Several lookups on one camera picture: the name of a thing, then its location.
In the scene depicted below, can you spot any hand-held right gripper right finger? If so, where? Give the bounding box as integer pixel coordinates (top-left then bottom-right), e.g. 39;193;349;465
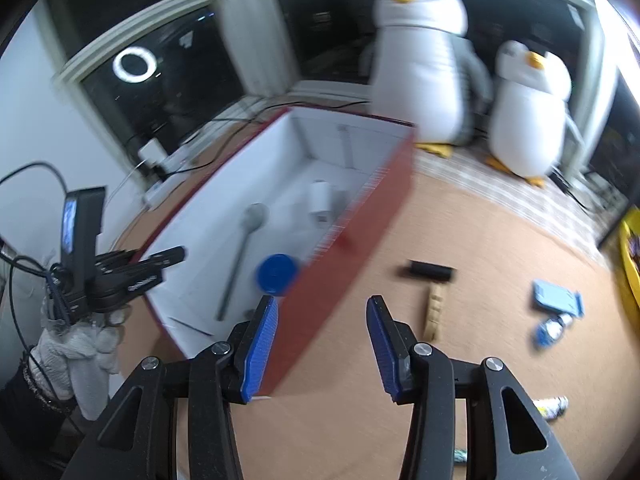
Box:
366;295;581;480

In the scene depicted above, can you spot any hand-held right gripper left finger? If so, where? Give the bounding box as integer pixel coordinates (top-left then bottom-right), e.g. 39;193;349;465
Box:
62;295;279;480

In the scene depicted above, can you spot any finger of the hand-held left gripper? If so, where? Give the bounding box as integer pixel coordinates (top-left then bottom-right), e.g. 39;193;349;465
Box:
94;270;167;309
107;246;187;277

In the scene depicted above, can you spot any wooden clothespin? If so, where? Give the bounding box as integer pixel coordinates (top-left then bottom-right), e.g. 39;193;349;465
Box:
422;284;451;342

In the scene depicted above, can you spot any round blue lid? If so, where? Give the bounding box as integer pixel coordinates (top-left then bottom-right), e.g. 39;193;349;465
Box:
255;253;301;296

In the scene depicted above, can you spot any grey plastic spoon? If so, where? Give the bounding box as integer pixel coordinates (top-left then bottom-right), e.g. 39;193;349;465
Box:
215;202;271;322

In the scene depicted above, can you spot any red cardboard box white inside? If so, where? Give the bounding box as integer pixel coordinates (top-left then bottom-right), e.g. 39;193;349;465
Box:
127;105;420;402

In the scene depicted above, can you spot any white plug charger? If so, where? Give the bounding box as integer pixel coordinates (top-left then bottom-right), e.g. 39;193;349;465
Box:
307;180;334;224

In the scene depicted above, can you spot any small blue clear bottle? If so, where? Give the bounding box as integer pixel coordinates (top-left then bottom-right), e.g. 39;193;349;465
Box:
534;312;576;349

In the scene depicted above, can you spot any patterned white lighter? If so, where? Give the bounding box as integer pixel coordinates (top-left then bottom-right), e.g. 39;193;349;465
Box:
531;396;570;420

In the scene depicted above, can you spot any person's left forearm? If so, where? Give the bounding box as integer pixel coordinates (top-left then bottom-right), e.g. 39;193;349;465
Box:
0;360;76;466

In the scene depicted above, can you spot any person's left hand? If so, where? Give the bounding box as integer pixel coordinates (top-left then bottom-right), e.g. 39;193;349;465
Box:
29;305;129;422

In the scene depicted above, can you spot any white power strip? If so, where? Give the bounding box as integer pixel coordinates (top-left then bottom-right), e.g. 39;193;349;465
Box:
141;146;203;211

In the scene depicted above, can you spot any black cylinder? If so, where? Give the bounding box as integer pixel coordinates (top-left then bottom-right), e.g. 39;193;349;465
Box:
401;259;456;284

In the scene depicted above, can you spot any white flat power adapter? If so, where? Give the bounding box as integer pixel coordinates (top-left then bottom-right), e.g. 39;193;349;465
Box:
137;140;167;167

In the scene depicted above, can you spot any blue flat case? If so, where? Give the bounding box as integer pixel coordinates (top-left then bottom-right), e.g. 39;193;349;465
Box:
531;279;585;319

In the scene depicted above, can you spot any white checked mat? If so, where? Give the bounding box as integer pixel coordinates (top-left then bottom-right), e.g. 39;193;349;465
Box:
414;132;617;263

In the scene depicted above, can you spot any yellow fruit bowl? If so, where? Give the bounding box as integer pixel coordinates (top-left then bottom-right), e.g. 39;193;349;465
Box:
616;206;640;322

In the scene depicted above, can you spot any small penguin plush toy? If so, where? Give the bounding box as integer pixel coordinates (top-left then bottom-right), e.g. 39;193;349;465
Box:
484;40;587;189

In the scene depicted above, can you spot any large penguin plush toy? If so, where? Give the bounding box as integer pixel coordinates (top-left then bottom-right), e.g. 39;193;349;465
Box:
359;0;495;159

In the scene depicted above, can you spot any white cable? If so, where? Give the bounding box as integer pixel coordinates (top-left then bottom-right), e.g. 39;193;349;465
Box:
106;160;151;202

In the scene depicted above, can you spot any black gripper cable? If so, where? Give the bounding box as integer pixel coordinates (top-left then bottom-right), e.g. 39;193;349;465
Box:
0;161;70;361

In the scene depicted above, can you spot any dark beaded bracelet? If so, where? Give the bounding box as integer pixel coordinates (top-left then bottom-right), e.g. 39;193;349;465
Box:
20;350;77;415

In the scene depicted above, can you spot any white window frame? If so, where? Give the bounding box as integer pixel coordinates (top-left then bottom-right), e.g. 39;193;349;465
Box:
52;0;621;183

